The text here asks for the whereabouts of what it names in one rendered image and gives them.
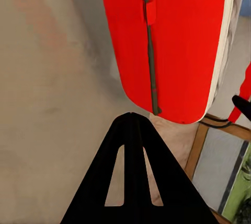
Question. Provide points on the radio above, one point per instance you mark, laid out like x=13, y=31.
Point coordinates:
x=172, y=54

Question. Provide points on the coffee table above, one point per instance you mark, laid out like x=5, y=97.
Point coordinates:
x=60, y=91

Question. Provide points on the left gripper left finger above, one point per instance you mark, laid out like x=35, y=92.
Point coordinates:
x=88, y=204

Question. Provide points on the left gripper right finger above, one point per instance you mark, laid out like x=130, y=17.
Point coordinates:
x=182, y=202

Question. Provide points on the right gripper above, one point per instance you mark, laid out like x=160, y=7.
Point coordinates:
x=243, y=105

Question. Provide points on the door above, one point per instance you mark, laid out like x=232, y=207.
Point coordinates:
x=219, y=167

